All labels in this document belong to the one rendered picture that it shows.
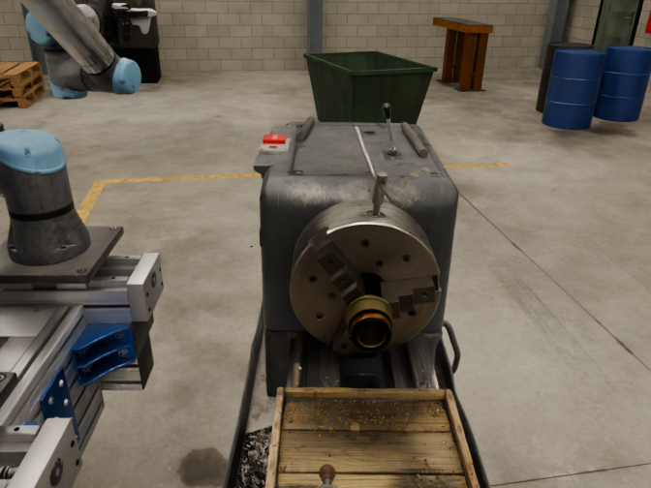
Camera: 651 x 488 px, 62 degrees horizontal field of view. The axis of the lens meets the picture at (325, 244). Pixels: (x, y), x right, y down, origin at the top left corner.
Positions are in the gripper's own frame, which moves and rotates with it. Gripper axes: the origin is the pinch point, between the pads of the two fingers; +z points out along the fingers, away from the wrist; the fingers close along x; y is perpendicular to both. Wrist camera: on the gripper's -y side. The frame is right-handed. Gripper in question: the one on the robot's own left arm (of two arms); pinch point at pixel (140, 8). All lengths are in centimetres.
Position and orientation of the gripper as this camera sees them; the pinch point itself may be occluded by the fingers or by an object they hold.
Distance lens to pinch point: 163.9
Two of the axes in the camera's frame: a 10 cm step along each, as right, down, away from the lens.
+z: 3.4, -4.1, 8.5
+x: 9.3, 2.8, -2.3
